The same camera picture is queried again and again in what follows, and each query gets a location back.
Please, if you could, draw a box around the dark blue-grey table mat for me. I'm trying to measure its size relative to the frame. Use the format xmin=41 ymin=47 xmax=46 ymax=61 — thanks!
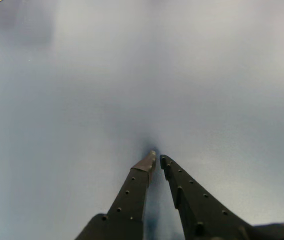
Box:
xmin=0 ymin=0 xmax=284 ymax=240

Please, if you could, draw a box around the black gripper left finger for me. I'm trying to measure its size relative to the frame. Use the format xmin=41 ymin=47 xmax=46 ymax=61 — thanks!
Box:
xmin=74 ymin=150 xmax=157 ymax=240

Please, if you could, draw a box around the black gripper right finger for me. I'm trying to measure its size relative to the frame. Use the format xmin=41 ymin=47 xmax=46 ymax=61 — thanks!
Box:
xmin=159 ymin=154 xmax=257 ymax=240

